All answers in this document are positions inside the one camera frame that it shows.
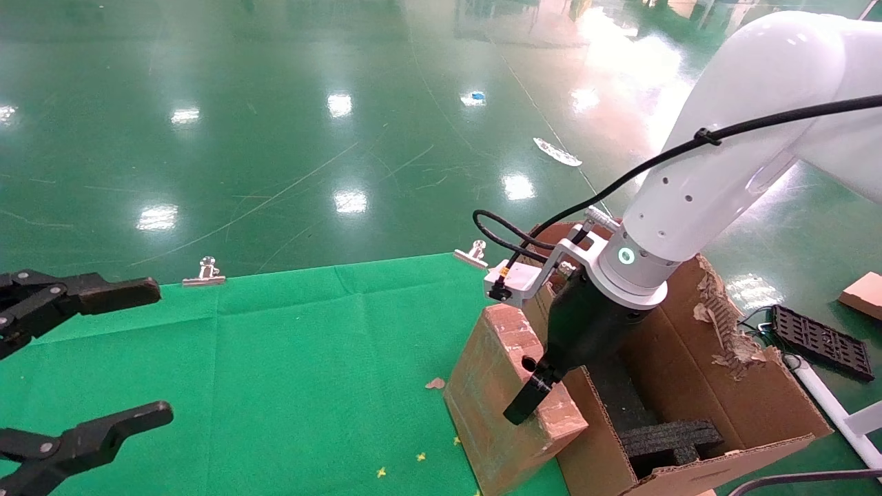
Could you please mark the green table cloth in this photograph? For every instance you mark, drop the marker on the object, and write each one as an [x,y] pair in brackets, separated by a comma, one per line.
[241,379]

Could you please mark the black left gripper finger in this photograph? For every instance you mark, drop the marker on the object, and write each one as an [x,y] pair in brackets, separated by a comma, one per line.
[110,293]
[103,434]

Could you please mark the flat cardboard piece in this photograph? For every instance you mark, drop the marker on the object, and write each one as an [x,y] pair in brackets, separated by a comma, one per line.
[863,297]

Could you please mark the small cardboard scrap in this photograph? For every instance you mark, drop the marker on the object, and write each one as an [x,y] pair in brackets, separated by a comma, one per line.
[435,384]

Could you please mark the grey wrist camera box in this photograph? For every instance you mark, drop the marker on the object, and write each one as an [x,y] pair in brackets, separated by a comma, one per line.
[517,279]

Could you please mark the large open cardboard carton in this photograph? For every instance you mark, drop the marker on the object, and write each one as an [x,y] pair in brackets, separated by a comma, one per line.
[689,358]

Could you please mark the small brown cardboard box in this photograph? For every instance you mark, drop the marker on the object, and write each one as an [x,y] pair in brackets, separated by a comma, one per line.
[482,413]

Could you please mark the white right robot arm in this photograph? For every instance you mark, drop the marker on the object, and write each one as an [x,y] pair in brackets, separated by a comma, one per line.
[723,138]

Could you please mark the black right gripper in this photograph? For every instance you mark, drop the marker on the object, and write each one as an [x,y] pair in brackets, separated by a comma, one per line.
[592,320]

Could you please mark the black foam block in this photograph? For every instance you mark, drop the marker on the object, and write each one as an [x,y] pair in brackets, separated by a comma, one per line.
[668,441]

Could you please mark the black plastic grid tray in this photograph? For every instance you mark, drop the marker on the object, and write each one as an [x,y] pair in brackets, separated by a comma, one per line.
[820,341]

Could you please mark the white frame tubing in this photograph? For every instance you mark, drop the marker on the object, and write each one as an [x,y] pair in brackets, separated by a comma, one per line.
[827,403]

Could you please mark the blue litter scrap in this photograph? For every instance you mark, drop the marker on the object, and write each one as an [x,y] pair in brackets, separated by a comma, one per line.
[474,98]

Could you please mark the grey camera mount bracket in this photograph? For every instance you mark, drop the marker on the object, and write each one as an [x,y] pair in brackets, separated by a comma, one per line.
[572,252]

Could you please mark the white plastic litter scrap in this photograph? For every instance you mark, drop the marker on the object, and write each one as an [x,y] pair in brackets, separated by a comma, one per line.
[558,153]

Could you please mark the silver binder clip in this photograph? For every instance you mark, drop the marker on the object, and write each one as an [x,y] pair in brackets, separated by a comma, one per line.
[472,257]
[204,278]

